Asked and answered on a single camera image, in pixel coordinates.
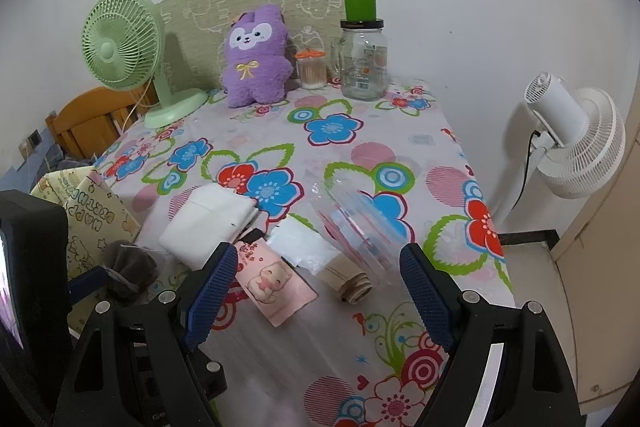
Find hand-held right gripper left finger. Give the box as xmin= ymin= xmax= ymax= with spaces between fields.
xmin=52 ymin=242 xmax=240 ymax=427

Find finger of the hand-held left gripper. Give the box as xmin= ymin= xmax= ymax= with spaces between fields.
xmin=192 ymin=352 xmax=228 ymax=405
xmin=68 ymin=266 xmax=113 ymax=303

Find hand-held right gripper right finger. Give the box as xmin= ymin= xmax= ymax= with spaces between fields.
xmin=398 ymin=242 xmax=586 ymax=427

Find grey sock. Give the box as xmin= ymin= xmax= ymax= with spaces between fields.
xmin=100 ymin=241 xmax=161 ymax=303

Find pink cartoon packet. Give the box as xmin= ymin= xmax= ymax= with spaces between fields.
xmin=232 ymin=229 xmax=319 ymax=328

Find yellow cartoon fabric storage box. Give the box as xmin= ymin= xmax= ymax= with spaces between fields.
xmin=30 ymin=166 xmax=143 ymax=335

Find white cloth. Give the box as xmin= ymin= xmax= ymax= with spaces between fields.
xmin=159 ymin=183 xmax=258 ymax=269

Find beige socks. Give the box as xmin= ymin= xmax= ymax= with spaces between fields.
xmin=320 ymin=254 xmax=373 ymax=305

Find clear plastic packet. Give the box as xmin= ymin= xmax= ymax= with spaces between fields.
xmin=310 ymin=179 xmax=416 ymax=290

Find white plastic pouch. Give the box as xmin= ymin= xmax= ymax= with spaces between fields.
xmin=267 ymin=214 xmax=346 ymax=278

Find blue bed sheet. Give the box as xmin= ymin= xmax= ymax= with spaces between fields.
xmin=0 ymin=157 xmax=56 ymax=195

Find grey plaid pillow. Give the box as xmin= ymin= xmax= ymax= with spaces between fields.
xmin=47 ymin=154 xmax=98 ymax=172

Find wooden bed headboard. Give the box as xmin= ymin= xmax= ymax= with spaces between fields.
xmin=45 ymin=86 xmax=161 ymax=160

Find floral tablecloth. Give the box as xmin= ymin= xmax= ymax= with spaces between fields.
xmin=65 ymin=77 xmax=518 ymax=427

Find beige door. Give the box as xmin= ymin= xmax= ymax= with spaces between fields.
xmin=550 ymin=97 xmax=640 ymax=413

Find white standing fan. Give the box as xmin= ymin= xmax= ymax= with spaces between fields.
xmin=492 ymin=71 xmax=627 ymax=230

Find purple plush toy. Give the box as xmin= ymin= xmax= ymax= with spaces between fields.
xmin=221 ymin=4 xmax=293 ymax=109

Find green desk fan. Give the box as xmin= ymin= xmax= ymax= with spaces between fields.
xmin=81 ymin=0 xmax=208 ymax=129

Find glass jar green lid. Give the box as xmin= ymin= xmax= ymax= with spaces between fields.
xmin=330 ymin=0 xmax=390 ymax=102

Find cotton swab jar orange lid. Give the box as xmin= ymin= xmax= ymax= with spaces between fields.
xmin=294 ymin=48 xmax=328 ymax=90

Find green printed foam mat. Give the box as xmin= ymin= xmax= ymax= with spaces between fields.
xmin=157 ymin=0 xmax=346 ymax=95

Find black standing fan cable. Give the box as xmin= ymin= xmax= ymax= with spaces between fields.
xmin=514 ymin=127 xmax=546 ymax=208

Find desk fan power cord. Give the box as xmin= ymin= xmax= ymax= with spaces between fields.
xmin=120 ymin=82 xmax=151 ymax=132

